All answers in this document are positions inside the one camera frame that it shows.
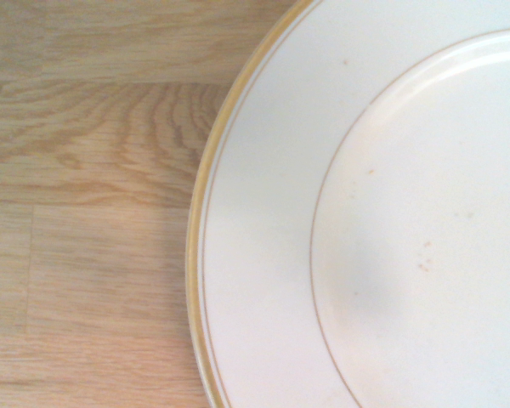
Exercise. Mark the white plate with gold rim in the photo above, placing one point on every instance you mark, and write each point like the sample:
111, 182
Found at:
365, 212

